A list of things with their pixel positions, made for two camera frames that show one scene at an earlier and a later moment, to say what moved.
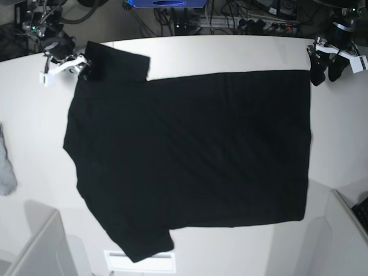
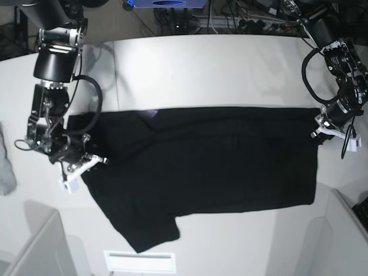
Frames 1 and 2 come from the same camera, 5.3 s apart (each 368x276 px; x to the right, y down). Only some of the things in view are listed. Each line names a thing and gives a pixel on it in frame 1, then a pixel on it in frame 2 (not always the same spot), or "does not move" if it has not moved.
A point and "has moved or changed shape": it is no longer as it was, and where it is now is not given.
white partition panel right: (349, 238) does not move
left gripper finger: (88, 73) -> (106, 162)
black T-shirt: (153, 156) has moved or changed shape
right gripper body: (338, 36) -> (341, 112)
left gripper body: (59, 47) -> (71, 150)
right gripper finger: (337, 66) -> (322, 137)
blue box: (168, 4) does not move
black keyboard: (361, 211) does not move
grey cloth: (8, 181) does not move
